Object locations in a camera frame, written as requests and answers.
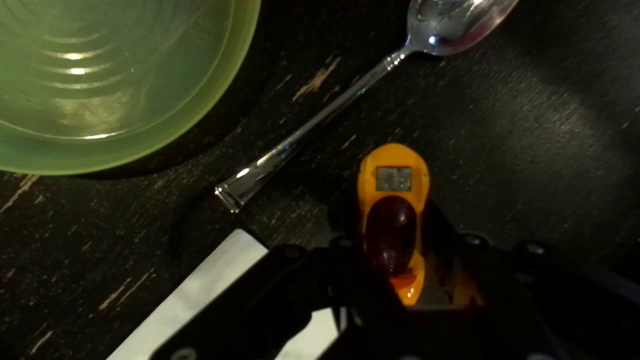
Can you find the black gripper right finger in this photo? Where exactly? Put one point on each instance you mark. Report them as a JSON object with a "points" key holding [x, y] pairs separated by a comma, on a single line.
{"points": [[533, 307]]}

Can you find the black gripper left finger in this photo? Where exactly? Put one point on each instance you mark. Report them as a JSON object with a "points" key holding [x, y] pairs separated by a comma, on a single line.
{"points": [[292, 280]]}

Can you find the small orange object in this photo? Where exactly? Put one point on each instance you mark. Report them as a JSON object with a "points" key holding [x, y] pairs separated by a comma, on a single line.
{"points": [[393, 200]]}

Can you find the green plate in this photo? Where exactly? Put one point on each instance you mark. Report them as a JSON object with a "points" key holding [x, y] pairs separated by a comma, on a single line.
{"points": [[101, 80]]}

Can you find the silver metal spoon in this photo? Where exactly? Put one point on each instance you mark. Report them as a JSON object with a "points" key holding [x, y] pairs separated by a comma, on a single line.
{"points": [[453, 23]]}

